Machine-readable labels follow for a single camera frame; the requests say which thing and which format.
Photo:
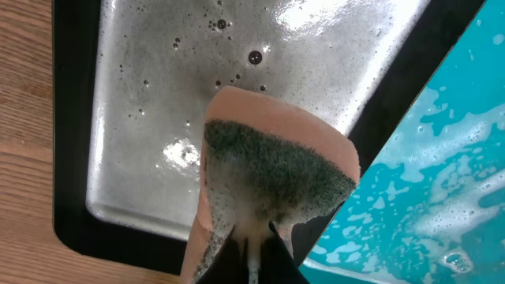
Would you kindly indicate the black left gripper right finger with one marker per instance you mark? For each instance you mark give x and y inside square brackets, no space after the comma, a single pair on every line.
[276,263]

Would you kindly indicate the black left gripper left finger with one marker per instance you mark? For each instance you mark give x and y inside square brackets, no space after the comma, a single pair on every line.
[230,266]

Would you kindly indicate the pink green scrub sponge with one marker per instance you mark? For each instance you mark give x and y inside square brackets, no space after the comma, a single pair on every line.
[263,161]

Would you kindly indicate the teal plastic serving tray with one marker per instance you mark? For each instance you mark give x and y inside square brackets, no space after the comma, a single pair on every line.
[430,208]

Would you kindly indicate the black metal wash tray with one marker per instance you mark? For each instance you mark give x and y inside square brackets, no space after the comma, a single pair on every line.
[133,79]

